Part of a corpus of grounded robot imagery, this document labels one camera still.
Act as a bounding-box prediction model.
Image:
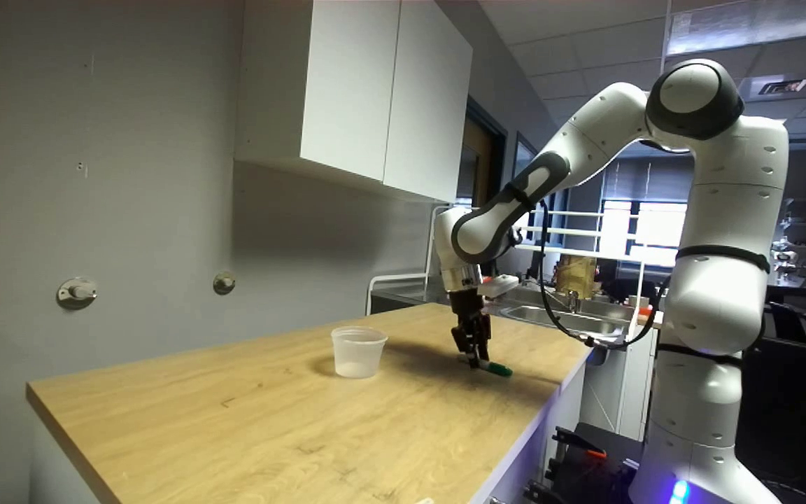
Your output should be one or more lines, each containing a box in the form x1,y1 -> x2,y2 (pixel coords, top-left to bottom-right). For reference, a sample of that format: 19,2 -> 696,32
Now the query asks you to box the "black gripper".
446,287 -> 495,369

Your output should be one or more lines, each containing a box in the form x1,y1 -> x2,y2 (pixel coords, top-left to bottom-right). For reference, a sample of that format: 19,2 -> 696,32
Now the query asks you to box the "green capped grey marker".
476,358 -> 516,380

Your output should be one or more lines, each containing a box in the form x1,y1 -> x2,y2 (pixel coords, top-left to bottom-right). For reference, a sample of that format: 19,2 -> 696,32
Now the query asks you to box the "clear plastic cup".
328,326 -> 391,380

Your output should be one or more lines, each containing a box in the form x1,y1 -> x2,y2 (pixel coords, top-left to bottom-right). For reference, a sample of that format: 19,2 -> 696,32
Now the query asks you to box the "black device with red light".
521,424 -> 643,504

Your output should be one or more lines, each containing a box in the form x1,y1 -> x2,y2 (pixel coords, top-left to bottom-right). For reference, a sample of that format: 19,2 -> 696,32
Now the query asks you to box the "bright window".
597,197 -> 691,268

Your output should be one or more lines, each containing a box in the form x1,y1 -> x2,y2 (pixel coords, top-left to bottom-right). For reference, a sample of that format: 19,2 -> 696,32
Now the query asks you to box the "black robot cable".
530,197 -> 671,357

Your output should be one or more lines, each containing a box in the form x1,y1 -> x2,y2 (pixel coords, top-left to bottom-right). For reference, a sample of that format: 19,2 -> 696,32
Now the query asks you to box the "white metal frame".
360,267 -> 437,320

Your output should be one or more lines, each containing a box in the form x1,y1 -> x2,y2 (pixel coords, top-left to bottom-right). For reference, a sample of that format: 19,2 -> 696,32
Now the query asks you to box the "grey round wall fixture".
209,268 -> 239,299

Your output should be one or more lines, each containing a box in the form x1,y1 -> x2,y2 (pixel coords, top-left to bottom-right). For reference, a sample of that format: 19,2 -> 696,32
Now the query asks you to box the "white wall cabinet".
232,0 -> 476,204

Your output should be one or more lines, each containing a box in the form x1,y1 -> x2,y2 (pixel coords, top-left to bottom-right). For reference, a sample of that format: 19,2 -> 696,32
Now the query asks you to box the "white round wall fixture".
54,274 -> 101,313

